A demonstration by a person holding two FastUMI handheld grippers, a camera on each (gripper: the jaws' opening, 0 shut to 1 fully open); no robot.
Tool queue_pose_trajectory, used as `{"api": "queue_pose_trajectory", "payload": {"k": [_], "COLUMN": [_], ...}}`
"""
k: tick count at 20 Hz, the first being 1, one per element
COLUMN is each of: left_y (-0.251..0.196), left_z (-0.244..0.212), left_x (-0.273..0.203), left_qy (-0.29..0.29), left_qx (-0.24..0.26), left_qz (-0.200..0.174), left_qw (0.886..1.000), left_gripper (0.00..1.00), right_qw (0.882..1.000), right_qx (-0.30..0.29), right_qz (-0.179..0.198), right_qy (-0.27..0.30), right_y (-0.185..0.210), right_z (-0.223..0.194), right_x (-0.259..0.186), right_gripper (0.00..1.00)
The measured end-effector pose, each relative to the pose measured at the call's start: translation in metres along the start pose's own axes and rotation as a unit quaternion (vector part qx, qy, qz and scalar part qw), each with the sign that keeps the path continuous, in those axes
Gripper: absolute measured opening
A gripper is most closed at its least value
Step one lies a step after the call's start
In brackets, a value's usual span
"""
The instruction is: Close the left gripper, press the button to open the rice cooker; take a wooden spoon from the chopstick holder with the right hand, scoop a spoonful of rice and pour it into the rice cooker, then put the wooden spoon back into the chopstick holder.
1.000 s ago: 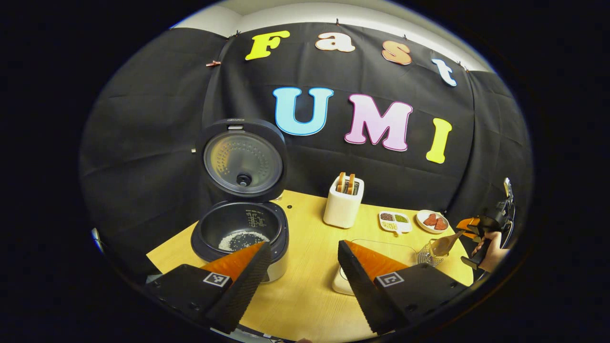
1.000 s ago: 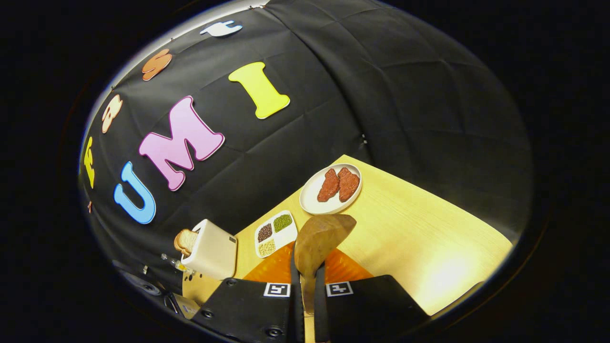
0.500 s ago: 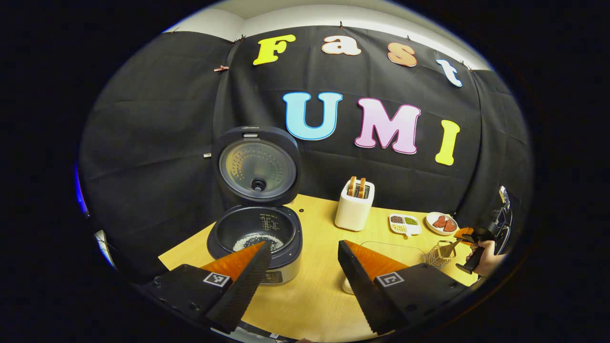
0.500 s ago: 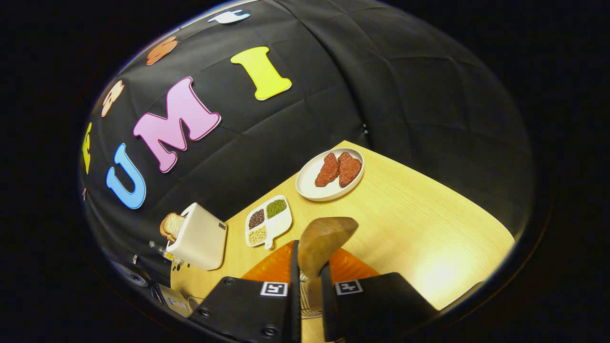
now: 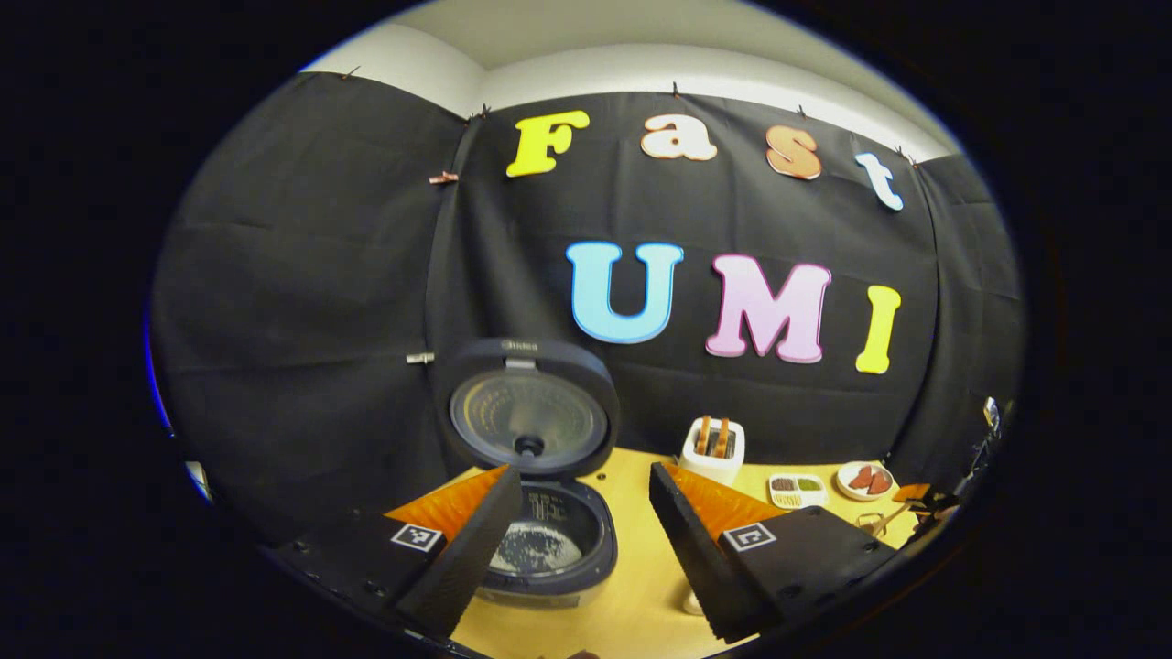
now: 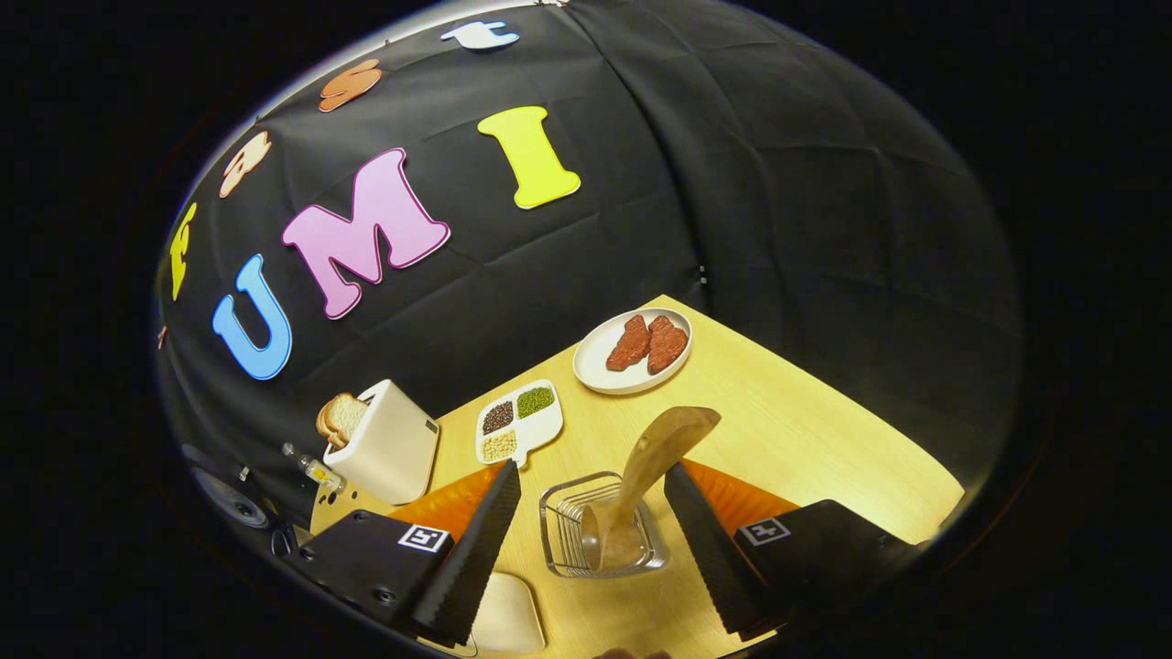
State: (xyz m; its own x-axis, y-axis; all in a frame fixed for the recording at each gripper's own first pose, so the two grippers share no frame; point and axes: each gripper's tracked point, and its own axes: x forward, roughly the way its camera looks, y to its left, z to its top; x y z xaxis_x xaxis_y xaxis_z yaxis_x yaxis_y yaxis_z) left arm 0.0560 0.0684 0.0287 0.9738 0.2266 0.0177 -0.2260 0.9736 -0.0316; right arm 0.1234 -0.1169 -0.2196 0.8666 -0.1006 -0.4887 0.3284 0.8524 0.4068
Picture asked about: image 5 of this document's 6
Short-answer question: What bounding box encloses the black backdrop cloth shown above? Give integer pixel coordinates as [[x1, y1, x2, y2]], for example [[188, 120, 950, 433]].
[[151, 73, 1025, 541]]

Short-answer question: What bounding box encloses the small white rice heap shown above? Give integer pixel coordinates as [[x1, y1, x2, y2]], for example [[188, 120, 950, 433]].
[[490, 522, 584, 576]]

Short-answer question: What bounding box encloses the white round plate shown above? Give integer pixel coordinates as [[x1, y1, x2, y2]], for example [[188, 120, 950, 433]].
[[836, 460, 895, 502]]

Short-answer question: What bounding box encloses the white divided dish of beans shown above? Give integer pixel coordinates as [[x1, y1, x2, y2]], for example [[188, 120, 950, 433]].
[[767, 472, 829, 510]]

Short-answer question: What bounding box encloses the dark grey rice cooker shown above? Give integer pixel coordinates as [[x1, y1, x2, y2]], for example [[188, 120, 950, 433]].
[[430, 337, 622, 610]]

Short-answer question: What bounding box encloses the white toaster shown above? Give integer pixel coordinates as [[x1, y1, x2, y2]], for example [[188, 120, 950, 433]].
[[678, 416, 746, 486]]

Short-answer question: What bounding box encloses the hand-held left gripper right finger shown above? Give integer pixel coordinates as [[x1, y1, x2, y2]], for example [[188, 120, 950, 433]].
[[647, 460, 903, 644]]

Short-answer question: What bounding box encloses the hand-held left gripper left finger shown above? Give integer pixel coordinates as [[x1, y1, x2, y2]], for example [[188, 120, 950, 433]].
[[266, 462, 525, 642]]

